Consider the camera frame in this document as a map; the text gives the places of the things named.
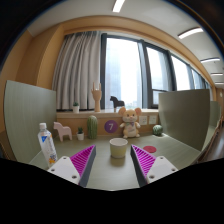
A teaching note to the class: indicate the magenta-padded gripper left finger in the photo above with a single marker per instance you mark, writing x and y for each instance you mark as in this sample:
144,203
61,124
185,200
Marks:
66,166

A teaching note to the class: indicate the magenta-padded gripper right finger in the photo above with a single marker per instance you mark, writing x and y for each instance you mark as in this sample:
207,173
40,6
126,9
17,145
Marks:
159,166

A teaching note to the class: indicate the clear plastic water bottle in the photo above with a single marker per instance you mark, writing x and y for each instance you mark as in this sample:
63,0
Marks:
47,145

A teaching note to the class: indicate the flat round red coaster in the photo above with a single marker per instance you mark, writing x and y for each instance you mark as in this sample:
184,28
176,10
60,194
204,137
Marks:
149,149

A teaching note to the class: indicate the small plant in white pot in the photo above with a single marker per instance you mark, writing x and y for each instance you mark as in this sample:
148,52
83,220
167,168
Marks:
76,109
80,136

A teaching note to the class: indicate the pink horse figurine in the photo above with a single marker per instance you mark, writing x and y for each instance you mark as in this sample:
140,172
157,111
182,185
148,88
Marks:
63,130

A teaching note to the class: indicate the small round green cactus ornament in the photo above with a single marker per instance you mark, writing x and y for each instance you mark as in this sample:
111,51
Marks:
158,130

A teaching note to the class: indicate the pale yellow paper cup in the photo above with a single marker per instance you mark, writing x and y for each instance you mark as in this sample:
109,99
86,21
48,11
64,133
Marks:
118,150

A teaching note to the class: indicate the tall green cactus ornament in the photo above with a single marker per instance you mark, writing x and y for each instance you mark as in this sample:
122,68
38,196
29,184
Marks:
92,128

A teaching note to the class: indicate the wooden desk ledge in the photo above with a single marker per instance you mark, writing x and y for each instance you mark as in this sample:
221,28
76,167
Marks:
76,119

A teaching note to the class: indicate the beige mouse plush toy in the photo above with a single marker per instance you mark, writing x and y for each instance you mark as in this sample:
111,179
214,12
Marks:
130,125

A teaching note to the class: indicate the grey-green desk partition panel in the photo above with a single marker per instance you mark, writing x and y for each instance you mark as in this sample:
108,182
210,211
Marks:
185,115
28,116

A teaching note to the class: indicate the round purple number sign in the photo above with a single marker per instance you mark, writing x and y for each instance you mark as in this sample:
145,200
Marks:
111,126

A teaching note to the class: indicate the wooden hand model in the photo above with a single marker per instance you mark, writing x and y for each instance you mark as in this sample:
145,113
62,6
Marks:
96,96

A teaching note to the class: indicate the black horse figurine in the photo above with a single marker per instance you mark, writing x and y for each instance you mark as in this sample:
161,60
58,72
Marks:
117,101

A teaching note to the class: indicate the grey-white curtain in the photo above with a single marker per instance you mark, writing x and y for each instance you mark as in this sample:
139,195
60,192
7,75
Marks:
76,70

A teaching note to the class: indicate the dark-framed window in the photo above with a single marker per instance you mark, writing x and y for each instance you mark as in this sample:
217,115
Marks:
123,73

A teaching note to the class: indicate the group of ceiling lights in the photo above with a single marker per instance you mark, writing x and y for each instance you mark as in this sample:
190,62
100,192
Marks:
190,32

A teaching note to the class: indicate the white wall outlet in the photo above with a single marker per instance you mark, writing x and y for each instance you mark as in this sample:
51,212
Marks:
143,120
152,119

